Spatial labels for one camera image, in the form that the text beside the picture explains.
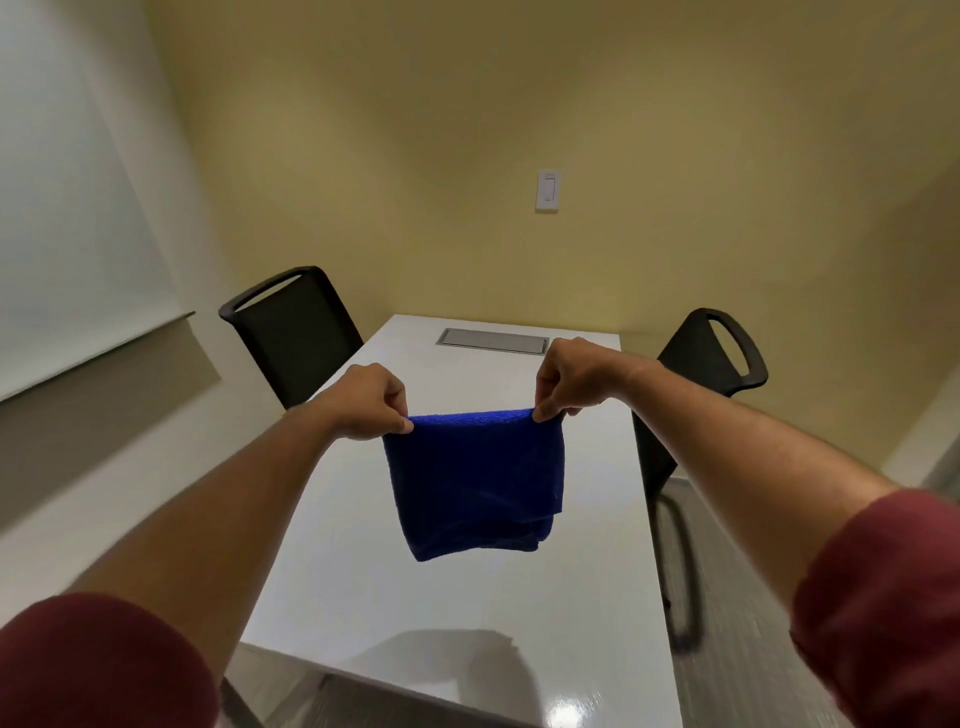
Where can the blue towel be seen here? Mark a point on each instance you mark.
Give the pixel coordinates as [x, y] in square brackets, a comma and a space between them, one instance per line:
[476, 480]

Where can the dark red left sleeve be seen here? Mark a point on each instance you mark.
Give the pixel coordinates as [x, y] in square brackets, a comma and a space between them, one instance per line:
[97, 664]

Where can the person's right thumb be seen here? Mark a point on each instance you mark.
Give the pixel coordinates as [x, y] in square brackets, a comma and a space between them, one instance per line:
[545, 410]

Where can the white wall light switch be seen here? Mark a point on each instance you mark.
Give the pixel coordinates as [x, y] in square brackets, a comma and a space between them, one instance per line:
[547, 191]

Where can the person's right forearm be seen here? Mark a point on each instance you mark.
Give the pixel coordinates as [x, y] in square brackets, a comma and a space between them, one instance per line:
[750, 465]

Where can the dark red sleeve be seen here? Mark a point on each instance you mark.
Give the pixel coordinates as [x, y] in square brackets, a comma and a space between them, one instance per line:
[885, 600]
[97, 664]

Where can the dark red right sleeve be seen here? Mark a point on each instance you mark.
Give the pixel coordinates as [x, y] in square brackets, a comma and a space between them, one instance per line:
[885, 600]

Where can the black mesh office chair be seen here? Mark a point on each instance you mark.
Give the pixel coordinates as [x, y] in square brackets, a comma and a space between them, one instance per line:
[296, 334]
[694, 375]

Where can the person's left hand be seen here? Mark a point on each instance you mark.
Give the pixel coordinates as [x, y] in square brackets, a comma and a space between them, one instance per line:
[361, 401]

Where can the person's right hand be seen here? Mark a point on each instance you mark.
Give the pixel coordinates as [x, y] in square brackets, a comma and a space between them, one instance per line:
[577, 373]

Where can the person's left thumb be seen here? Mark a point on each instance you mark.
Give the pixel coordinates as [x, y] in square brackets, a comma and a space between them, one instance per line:
[399, 425]

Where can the person's left forearm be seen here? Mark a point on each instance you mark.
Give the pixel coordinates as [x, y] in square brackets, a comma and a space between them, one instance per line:
[202, 517]

